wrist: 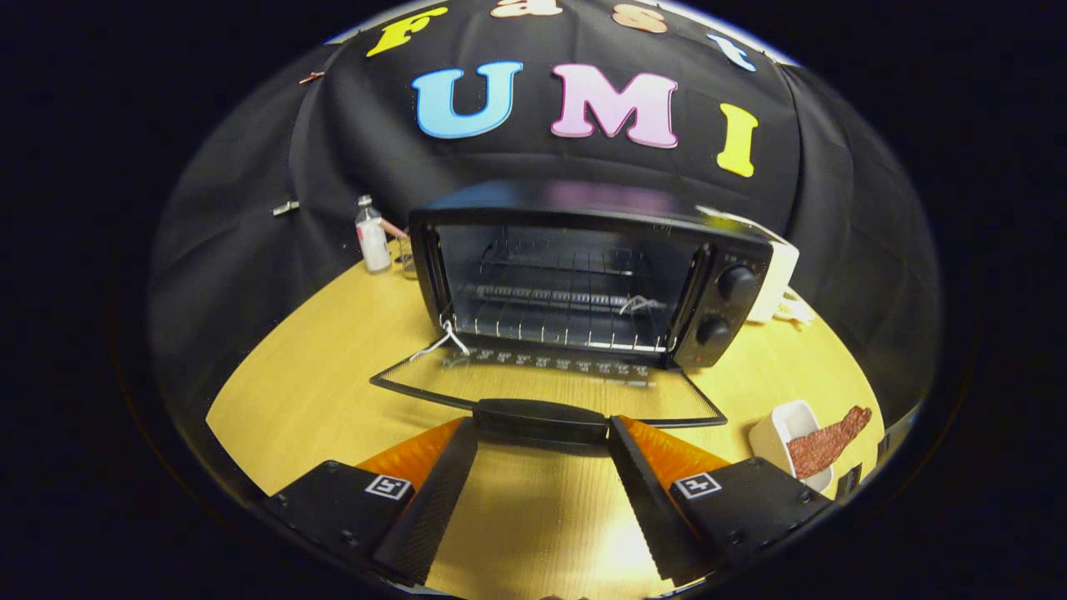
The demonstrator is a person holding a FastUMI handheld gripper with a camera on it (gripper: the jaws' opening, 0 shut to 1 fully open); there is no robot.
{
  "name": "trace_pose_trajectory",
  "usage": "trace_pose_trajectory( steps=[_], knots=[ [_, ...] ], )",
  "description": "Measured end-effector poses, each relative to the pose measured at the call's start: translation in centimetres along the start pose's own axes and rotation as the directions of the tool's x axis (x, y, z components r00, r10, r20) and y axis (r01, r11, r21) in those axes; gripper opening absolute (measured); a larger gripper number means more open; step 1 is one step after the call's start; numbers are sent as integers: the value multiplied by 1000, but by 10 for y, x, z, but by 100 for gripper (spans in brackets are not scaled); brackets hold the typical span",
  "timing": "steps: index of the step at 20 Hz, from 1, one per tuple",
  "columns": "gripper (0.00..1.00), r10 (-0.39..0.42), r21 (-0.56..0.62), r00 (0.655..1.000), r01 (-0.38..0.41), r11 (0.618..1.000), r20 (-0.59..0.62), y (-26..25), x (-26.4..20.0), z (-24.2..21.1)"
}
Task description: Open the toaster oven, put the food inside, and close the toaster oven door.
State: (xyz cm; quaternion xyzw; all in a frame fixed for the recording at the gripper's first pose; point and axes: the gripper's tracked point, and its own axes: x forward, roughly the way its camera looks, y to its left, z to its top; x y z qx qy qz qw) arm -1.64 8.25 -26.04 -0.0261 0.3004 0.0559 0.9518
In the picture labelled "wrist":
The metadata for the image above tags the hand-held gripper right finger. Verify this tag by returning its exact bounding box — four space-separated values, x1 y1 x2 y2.
607 415 834 584

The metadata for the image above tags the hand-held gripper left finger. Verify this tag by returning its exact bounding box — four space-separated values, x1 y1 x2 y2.
263 417 482 588

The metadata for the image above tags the reddish brown chicken drumstick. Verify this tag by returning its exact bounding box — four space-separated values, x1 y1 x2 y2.
786 406 873 479

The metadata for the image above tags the black toaster oven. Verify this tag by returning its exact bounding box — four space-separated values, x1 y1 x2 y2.
369 179 776 447

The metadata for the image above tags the white pop-up toaster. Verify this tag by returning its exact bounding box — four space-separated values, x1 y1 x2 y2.
699 204 801 324

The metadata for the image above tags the white ribbed tray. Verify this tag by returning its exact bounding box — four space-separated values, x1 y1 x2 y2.
748 400 834 494

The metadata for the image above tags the white divided dish of beans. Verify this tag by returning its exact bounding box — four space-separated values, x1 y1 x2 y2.
775 287 814 326

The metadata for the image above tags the small clear plastic bottle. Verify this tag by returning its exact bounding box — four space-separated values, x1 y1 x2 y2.
355 195 393 273

